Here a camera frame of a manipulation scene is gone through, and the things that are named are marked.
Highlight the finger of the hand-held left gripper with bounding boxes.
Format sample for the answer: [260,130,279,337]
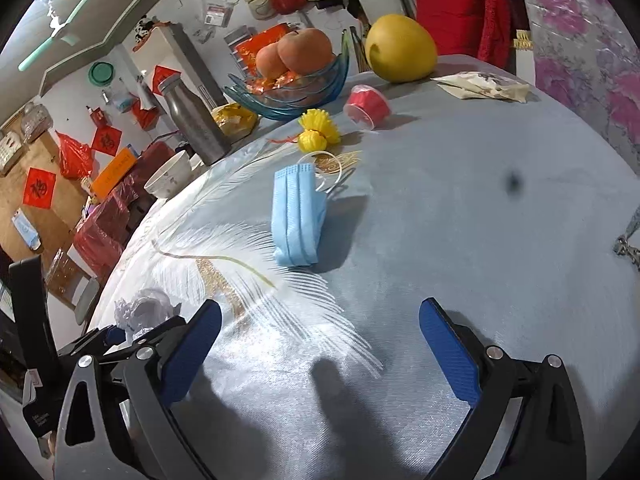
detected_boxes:
[56,312,190,363]

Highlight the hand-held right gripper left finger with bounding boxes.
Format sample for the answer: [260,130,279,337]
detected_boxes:
[54,299,222,480]

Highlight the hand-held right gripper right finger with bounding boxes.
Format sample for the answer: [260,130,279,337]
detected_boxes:
[419,297,587,480]

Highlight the white paper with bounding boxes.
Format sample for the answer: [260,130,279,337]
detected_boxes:
[114,287,183,343]

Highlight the blue face mask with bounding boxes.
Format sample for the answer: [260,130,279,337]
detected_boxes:
[271,151,361,268]

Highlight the brown carton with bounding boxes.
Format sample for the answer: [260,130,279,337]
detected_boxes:
[45,247,101,326]

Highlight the blue face mask pack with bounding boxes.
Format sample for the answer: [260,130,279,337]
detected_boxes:
[12,210,43,252]

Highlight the wooden door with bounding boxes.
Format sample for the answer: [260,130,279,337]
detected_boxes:
[0,132,96,281]

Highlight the red plastic cover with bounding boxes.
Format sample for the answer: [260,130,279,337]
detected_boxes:
[74,141,176,276]

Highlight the red diamond paper on door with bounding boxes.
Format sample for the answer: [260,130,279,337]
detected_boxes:
[22,167,57,209]

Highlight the red plastic bag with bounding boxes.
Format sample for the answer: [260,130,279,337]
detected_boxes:
[55,131,95,180]

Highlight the orange long box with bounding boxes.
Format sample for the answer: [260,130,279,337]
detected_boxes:
[91,145,138,198]

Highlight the white ceramic bowl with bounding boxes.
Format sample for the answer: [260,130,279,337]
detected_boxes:
[144,151,193,200]

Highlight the white hanging bag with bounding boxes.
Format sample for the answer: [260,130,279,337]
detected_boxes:
[20,104,53,143]

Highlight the steel thermos bottle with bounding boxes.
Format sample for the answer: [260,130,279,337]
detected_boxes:
[159,76,232,166]

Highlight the yellow wrapper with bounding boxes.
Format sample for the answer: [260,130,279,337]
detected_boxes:
[211,102,260,142]

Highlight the yellow foam fruit net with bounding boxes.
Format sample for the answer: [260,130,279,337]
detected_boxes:
[298,130,328,153]

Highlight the red plastic cup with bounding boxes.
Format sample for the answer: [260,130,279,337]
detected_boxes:
[345,85,391,130]

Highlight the green ceiling fan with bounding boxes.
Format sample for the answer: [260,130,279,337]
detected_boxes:
[17,0,96,72]

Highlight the yellow pompom ornament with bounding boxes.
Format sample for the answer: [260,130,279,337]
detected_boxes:
[299,109,342,143]

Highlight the red diamond paper on cabinet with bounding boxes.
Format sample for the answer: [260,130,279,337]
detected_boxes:
[150,65,176,97]

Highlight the blue glass fruit bowl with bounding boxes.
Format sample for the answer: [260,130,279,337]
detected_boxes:
[222,40,351,122]

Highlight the white printed paper packet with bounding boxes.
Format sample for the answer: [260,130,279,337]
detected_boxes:
[431,71,531,105]

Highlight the orange wrapped candies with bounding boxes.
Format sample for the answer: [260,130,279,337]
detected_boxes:
[244,71,326,97]

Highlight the grey tall cabinet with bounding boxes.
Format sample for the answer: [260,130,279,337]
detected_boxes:
[147,22,226,111]

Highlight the orange peach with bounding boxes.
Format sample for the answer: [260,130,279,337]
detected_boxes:
[277,27,333,75]
[256,42,296,78]

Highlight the yellow pomelo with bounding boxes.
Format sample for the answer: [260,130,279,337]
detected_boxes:
[364,14,439,84]

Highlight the orange red foil bag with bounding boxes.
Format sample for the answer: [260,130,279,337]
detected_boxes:
[235,24,296,73]

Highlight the pink floral curtain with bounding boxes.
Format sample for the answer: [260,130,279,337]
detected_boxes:
[515,0,640,171]

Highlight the red cushion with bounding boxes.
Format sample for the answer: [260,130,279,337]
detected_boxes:
[415,0,512,68]

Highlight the clear hanging plastic bag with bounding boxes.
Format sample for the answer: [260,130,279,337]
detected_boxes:
[202,0,243,28]

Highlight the red diamond wall paper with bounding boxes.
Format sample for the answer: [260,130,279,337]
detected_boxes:
[91,126,123,157]

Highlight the metal key ring with strap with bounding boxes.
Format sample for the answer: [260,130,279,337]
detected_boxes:
[614,210,640,271]

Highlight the small red wall paper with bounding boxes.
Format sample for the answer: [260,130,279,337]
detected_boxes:
[132,100,161,131]

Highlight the green round wall plate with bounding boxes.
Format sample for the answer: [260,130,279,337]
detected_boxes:
[88,61,117,87]

